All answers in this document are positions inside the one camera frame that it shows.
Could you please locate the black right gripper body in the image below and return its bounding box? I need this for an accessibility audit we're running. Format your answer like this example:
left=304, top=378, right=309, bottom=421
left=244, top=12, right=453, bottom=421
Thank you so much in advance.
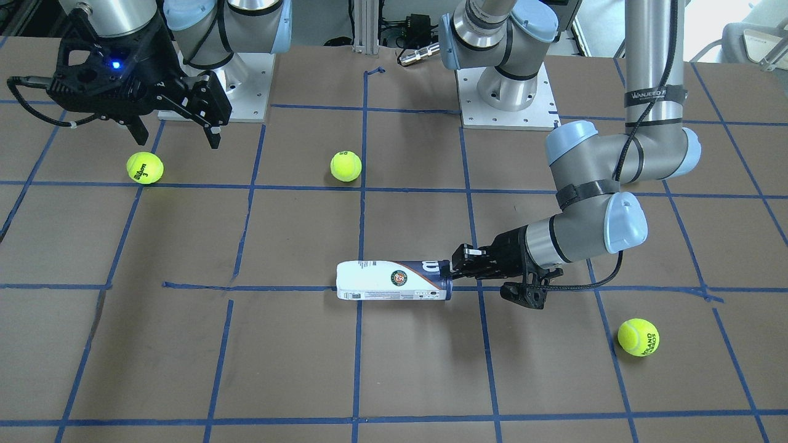
left=47, top=12, right=185, bottom=121

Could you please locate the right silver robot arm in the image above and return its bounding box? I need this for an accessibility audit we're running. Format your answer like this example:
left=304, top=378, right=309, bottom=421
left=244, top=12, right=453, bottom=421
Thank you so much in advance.
left=45, top=1, right=292, bottom=149

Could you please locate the tennis ball far table side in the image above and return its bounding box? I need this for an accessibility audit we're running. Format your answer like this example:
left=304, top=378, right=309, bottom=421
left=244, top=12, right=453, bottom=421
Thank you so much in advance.
left=617, top=319, right=661, bottom=357

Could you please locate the tennis ball nearest camera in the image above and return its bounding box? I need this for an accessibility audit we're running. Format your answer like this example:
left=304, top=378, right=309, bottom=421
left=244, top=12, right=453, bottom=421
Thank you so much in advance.
left=126, top=152, right=165, bottom=185

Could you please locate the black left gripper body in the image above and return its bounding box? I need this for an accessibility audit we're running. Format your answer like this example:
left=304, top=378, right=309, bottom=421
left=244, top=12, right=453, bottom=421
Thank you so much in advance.
left=476, top=226, right=563, bottom=284

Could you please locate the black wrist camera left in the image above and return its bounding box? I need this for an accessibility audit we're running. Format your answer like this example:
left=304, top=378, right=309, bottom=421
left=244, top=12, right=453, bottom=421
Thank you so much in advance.
left=500, top=268, right=563, bottom=309

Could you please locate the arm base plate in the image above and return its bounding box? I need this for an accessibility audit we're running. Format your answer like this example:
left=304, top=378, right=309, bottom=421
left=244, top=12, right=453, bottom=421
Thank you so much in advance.
left=197, top=51, right=276, bottom=122
left=456, top=64, right=560, bottom=132

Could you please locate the tennis ball by base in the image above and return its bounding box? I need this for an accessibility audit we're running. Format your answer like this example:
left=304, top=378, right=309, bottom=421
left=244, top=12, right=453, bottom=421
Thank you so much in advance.
left=329, top=151, right=363, bottom=182

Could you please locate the white blue tennis ball can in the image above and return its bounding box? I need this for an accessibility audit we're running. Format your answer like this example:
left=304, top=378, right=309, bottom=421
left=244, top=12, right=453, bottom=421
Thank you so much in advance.
left=336, top=260, right=453, bottom=301

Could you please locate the aluminium frame post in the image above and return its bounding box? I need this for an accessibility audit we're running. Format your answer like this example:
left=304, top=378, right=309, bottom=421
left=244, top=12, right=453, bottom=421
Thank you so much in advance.
left=351, top=0, right=380, bottom=58

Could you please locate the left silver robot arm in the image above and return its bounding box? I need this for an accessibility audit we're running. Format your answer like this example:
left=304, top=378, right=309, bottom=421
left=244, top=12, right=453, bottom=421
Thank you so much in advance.
left=439, top=1, right=701, bottom=279

